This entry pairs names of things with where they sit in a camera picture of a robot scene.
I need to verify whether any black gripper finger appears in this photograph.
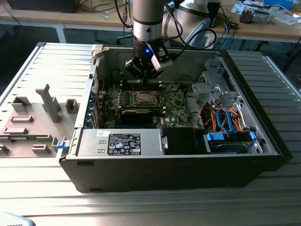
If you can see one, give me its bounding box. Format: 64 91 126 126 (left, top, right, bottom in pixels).
150 69 164 81
124 59 151 87

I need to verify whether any CPU with silver lid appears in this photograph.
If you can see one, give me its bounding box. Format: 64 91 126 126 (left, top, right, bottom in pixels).
138 93 153 104

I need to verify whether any metal socket cover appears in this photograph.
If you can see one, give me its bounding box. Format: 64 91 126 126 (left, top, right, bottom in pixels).
133 90 158 106

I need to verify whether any CPU cooler heatsink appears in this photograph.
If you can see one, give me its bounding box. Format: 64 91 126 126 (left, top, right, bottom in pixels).
239 6 256 24

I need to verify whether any green motherboard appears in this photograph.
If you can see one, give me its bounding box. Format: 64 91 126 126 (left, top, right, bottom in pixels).
98 81 193 129

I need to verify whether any beige case latch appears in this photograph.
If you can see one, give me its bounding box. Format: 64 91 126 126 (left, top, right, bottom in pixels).
90 44 104 59

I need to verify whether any graphics card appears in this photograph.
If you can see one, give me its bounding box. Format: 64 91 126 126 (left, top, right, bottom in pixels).
120 108 154 126

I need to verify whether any metal drive cage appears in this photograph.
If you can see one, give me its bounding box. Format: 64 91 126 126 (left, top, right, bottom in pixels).
190 58 243 106

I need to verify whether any wooden desk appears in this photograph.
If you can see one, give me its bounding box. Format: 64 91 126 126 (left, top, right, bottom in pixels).
204 2 301 44
0 2 134 44

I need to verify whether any grey power supply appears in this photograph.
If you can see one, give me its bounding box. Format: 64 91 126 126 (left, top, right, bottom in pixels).
75 128 169 158

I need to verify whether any black upright box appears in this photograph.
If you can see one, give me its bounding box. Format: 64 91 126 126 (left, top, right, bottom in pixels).
207 1 221 29

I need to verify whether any blue disk carrier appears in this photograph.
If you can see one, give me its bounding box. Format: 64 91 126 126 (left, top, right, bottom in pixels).
205 130 257 148

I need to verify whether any black PC case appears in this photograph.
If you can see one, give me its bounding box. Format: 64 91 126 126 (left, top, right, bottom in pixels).
55 43 293 194

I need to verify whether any hard disk drive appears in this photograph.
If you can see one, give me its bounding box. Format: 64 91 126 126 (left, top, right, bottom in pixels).
209 140 249 154

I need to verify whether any black computer box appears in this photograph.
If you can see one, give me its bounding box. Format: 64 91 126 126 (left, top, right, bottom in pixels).
6 0 78 14

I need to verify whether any grey parts rack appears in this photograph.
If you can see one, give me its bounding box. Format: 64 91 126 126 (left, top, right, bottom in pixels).
0 83 82 159

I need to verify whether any silver drive unit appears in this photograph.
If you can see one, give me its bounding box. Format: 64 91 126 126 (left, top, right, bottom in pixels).
253 10 271 24

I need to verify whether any blue box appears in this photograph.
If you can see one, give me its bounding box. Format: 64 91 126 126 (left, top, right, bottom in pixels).
262 0 294 9

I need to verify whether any pale teach pendant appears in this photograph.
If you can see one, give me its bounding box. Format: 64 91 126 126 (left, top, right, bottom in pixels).
0 211 36 226

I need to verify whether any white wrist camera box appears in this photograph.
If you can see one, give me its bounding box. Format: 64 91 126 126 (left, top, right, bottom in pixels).
150 42 177 72

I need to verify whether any orange wire bundle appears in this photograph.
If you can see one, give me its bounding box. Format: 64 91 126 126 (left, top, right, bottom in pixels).
201 105 246 133

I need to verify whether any blue flat wire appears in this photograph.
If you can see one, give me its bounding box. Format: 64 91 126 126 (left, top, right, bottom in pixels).
215 107 233 133

